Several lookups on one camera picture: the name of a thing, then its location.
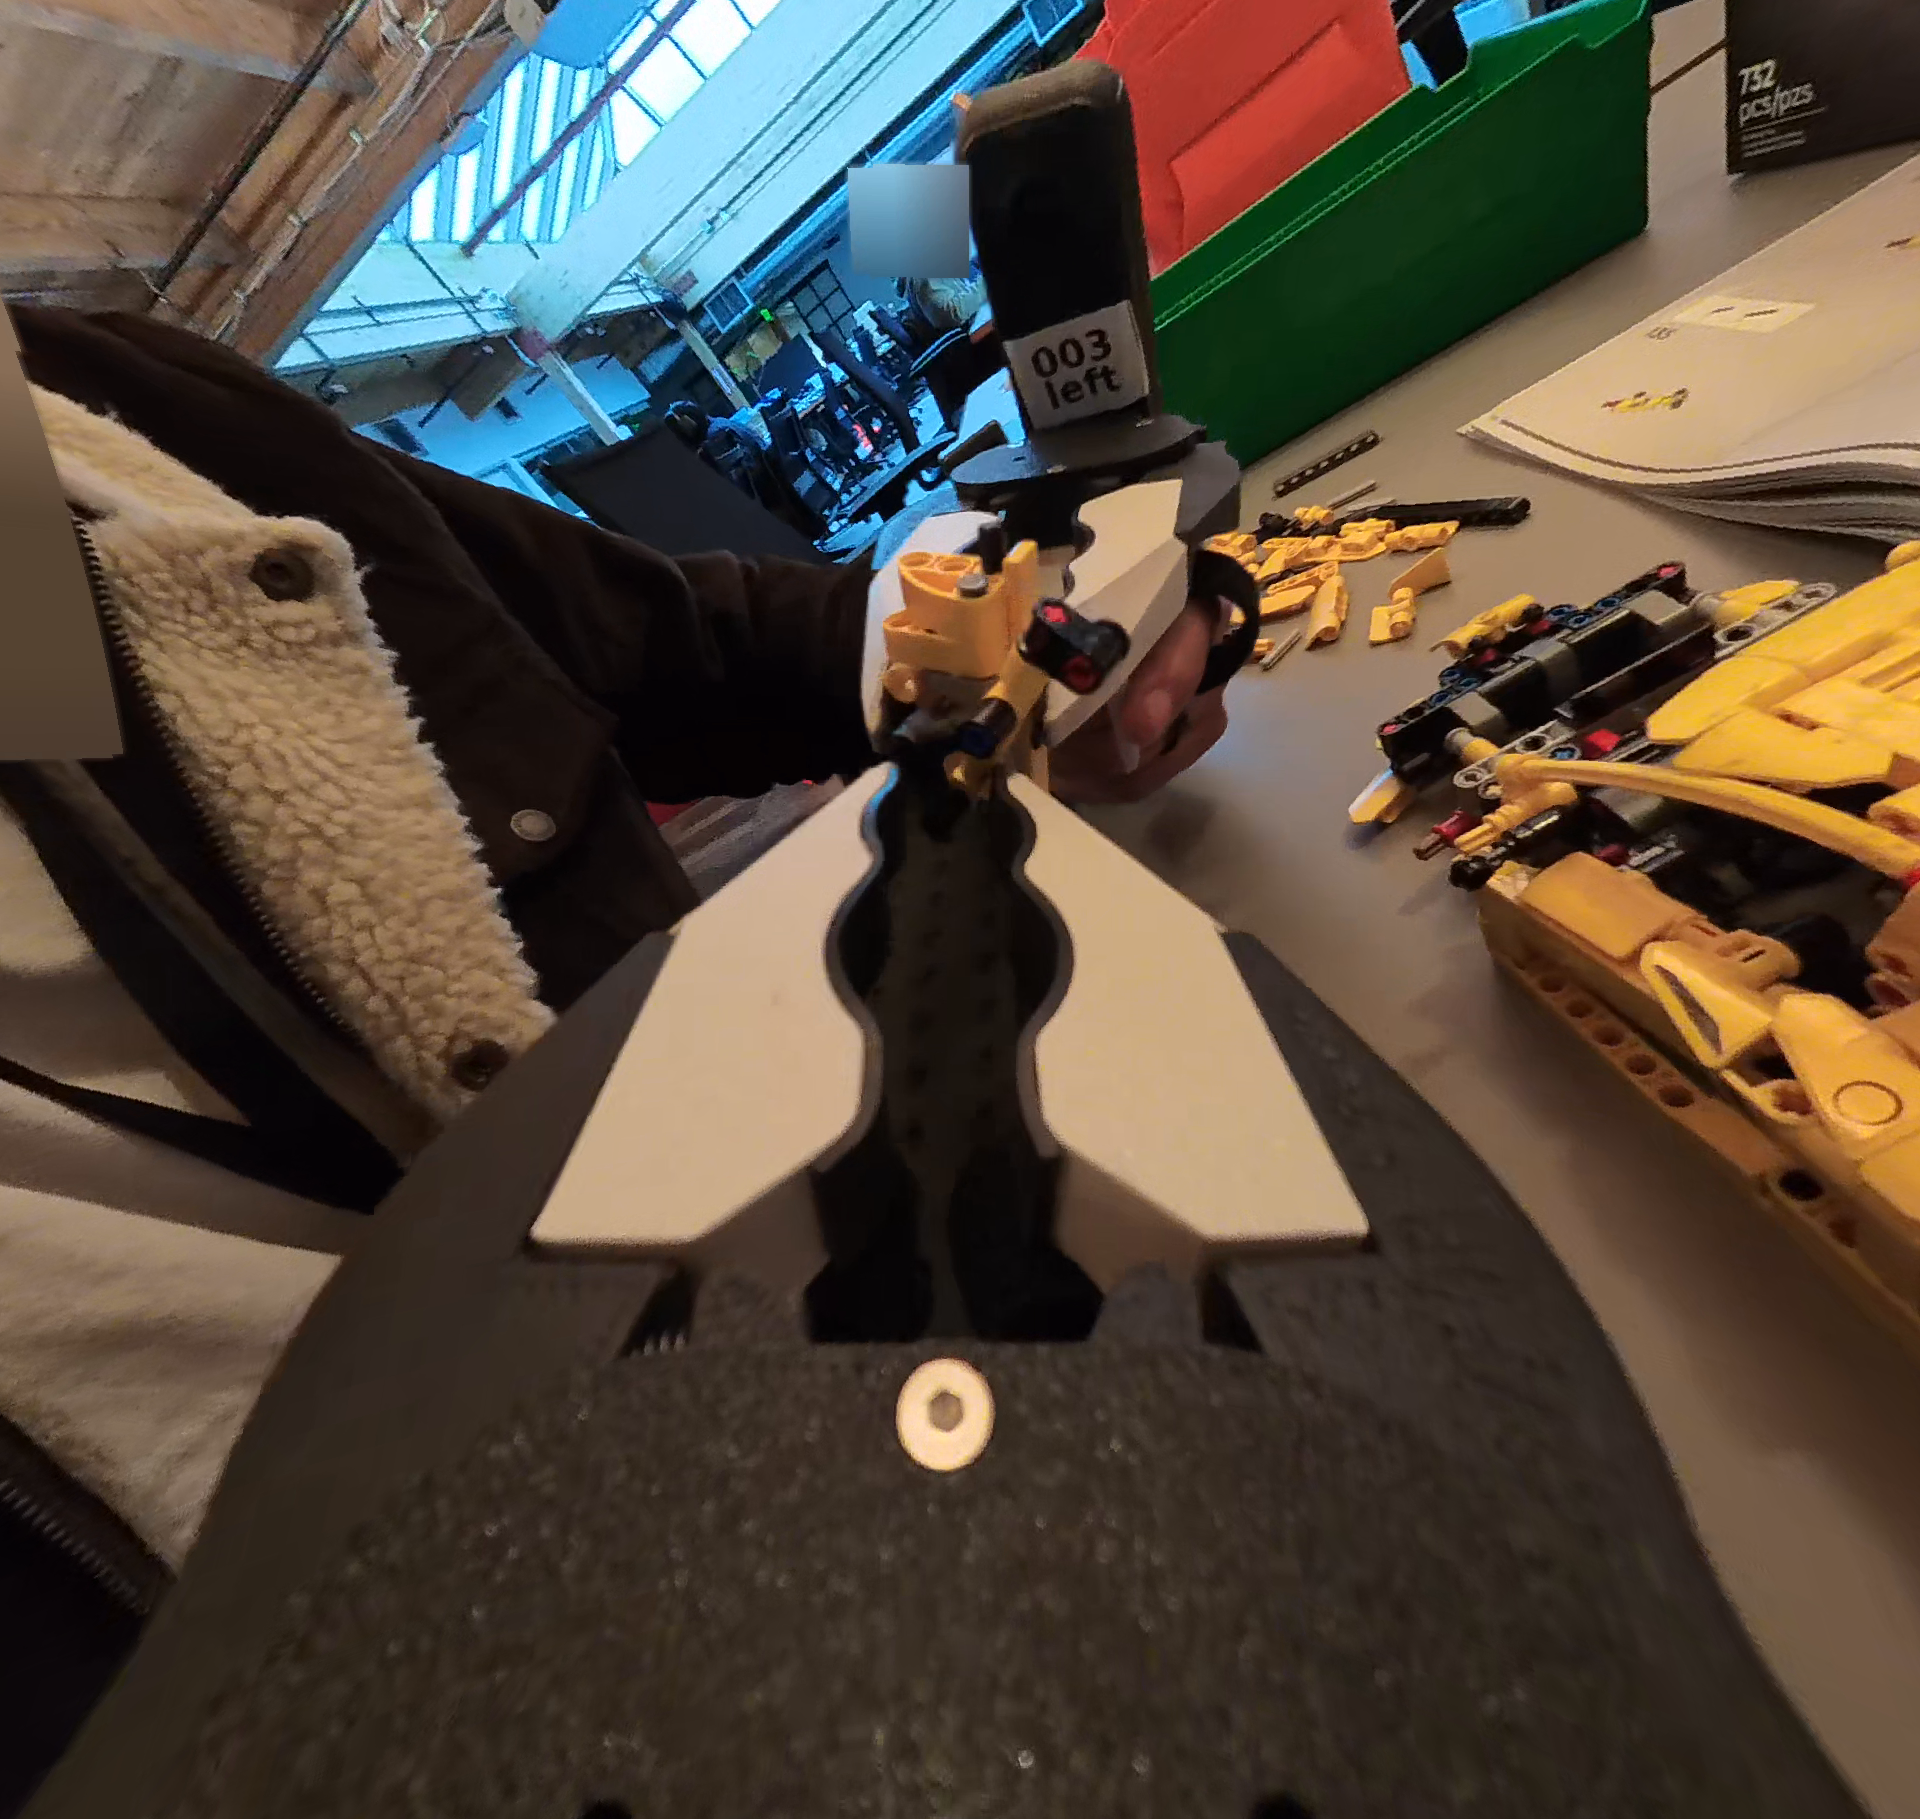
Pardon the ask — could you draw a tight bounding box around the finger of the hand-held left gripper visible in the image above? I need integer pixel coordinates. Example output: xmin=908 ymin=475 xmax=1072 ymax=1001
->
xmin=1050 ymin=481 xmax=1197 ymax=710
xmin=868 ymin=516 xmax=996 ymax=772

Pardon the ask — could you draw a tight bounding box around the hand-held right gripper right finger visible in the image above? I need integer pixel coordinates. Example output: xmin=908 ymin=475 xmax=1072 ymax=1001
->
xmin=966 ymin=776 xmax=1373 ymax=1347

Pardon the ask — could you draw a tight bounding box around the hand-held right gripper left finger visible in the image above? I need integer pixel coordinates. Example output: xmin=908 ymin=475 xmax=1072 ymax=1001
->
xmin=529 ymin=770 xmax=927 ymax=1347

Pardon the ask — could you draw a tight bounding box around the yellow brick wing piece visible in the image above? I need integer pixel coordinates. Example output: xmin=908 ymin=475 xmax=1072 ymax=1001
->
xmin=876 ymin=545 xmax=1137 ymax=800

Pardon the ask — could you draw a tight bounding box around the grey desk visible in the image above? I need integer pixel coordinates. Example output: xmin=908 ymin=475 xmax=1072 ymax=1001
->
xmin=692 ymin=0 xmax=1920 ymax=1819

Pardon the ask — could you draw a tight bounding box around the person's left hand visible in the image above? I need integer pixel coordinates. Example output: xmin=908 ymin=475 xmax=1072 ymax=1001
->
xmin=1050 ymin=575 xmax=1247 ymax=807

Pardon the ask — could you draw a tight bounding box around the pile of yellow brick pieces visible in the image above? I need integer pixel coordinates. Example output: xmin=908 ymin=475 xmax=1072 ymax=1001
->
xmin=1202 ymin=510 xmax=1457 ymax=676

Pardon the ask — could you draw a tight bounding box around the black office chair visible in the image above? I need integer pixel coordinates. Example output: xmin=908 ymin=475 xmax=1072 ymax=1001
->
xmin=541 ymin=426 xmax=873 ymax=562

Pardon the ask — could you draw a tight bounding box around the orange plastic carry case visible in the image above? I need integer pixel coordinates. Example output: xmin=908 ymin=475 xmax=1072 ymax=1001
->
xmin=1082 ymin=0 xmax=1413 ymax=277

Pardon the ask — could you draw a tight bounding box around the long black brick beam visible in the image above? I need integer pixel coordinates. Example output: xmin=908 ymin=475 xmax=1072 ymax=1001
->
xmin=1262 ymin=496 xmax=1533 ymax=542

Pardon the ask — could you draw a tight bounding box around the green plastic bin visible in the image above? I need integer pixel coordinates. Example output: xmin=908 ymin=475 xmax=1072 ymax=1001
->
xmin=1151 ymin=0 xmax=1660 ymax=466

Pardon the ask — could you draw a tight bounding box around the yellow toy brick car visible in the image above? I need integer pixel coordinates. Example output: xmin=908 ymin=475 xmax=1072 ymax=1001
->
xmin=1347 ymin=540 xmax=1920 ymax=1342

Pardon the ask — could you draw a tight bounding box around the open instruction booklet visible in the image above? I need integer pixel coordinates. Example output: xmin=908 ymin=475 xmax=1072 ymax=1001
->
xmin=1461 ymin=155 xmax=1920 ymax=536

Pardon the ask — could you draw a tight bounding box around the toy car set box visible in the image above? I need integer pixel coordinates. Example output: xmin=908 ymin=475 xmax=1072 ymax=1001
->
xmin=1722 ymin=0 xmax=1920 ymax=180

